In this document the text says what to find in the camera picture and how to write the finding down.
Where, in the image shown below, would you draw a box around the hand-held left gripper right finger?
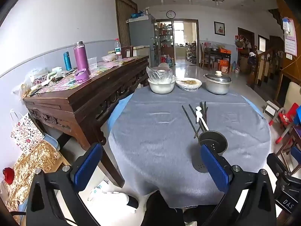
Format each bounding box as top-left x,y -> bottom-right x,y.
200,144 -> 277,226

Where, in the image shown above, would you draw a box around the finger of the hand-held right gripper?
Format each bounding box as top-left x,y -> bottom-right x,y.
267,153 -> 297,189
290,146 -> 301,171

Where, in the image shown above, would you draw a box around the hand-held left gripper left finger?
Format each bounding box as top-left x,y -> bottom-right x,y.
25,142 -> 104,226

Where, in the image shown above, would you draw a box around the dark grey utensil holder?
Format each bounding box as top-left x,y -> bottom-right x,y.
192,130 -> 229,173

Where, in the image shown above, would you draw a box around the white plastic spoon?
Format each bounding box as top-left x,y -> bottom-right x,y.
195,106 -> 210,133

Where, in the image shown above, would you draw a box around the dark wooden stool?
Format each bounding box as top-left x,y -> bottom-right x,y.
275,125 -> 301,171

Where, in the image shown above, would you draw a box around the white sneaker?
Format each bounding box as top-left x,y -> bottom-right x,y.
88,183 -> 140,214

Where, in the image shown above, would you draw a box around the red plastic chair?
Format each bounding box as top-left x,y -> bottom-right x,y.
269,102 -> 301,144

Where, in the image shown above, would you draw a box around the blue jacket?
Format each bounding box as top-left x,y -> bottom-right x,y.
293,103 -> 301,127

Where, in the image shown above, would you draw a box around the white step stool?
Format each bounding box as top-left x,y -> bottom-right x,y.
263,100 -> 281,116

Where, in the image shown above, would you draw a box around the golden patterned cloth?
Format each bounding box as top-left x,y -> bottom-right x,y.
0,140 -> 63,215

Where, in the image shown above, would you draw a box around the cream chair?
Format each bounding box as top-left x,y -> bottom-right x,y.
282,81 -> 301,115

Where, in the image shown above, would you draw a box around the carved wooden sideboard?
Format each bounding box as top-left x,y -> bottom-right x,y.
23,55 -> 150,189

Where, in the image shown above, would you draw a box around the light blue table cover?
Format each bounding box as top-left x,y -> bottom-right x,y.
108,92 -> 267,146

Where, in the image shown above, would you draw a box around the person's dark trousers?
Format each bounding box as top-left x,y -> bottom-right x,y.
141,189 -> 227,226

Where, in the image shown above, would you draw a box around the grey tablecloth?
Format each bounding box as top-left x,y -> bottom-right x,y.
108,85 -> 273,209

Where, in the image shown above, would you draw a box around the patterned gift bag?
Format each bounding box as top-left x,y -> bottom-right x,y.
9,109 -> 46,154

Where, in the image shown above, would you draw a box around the metal pot with lid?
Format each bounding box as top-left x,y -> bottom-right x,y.
203,71 -> 233,95

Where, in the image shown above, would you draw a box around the wrapped plate of food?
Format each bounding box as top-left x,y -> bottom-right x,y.
176,77 -> 203,92

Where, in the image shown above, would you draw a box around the purple thermos lid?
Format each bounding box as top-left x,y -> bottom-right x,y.
74,68 -> 90,83

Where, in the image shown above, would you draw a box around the wooden stair railing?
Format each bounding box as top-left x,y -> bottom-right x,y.
246,46 -> 284,90

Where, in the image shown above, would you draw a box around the pink checkered cloth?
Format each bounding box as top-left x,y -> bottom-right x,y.
30,56 -> 147,94

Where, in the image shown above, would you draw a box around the clear plastic cup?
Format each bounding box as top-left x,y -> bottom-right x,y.
87,57 -> 98,73

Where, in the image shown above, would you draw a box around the orange box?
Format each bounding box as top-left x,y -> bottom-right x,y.
218,59 -> 230,74

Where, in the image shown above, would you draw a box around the teal bottle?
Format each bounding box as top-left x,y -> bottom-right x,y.
63,51 -> 72,71

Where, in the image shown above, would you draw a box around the clear plastic bag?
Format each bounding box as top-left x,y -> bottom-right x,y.
146,62 -> 177,84

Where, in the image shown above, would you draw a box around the purple thermos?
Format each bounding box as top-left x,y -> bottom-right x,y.
74,41 -> 91,76

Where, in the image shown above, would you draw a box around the dark dining table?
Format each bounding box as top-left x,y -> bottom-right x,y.
200,43 -> 233,70

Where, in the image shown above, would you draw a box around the plastic water bottle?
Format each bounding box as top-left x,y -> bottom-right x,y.
114,38 -> 122,61

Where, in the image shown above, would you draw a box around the wooden chair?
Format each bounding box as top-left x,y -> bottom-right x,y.
121,46 -> 134,58

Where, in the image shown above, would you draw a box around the grey refrigerator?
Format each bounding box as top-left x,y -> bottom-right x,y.
128,14 -> 162,68

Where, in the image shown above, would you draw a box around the framed floral picture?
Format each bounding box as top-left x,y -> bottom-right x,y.
214,21 -> 226,36

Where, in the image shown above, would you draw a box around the kitchen shelf with bottles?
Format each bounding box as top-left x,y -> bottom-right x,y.
156,21 -> 175,49

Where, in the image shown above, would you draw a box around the pink wall calendar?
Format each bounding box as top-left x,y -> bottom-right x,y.
283,17 -> 299,57

